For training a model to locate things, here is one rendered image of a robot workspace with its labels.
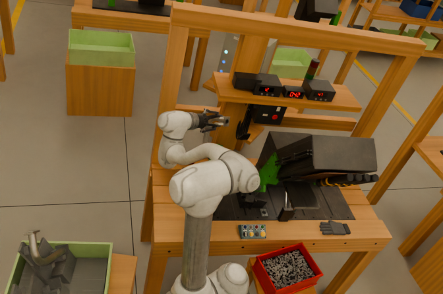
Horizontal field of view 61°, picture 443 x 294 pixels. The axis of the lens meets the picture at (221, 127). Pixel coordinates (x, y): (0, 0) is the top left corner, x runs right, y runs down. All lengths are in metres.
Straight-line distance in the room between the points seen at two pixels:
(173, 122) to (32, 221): 1.86
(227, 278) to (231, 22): 1.21
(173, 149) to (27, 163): 2.18
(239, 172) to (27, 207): 2.39
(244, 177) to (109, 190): 2.31
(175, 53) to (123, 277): 1.19
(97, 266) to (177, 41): 1.20
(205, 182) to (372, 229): 1.61
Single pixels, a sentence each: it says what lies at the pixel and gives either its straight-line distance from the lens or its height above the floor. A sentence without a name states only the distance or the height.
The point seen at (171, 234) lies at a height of 0.90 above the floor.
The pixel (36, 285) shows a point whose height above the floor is 1.01.
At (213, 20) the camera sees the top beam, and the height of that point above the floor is 1.91.
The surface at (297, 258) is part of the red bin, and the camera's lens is 2.29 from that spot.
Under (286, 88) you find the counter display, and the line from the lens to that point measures 2.20.
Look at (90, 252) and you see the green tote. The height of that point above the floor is 0.89.
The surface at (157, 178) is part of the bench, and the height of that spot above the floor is 0.88.
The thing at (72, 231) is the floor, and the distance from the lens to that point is 3.25.
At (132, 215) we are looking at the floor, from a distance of 3.33.
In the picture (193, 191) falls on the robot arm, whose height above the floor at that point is 1.72.
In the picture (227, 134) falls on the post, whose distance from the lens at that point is 2.40.
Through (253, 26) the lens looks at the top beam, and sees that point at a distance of 2.02.
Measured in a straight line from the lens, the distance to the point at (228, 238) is 2.20.
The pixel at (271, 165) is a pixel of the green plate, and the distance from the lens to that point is 2.21.
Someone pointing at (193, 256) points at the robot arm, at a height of 1.40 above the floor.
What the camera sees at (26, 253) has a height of 1.12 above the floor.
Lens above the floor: 2.64
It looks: 37 degrees down
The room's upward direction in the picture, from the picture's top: 16 degrees clockwise
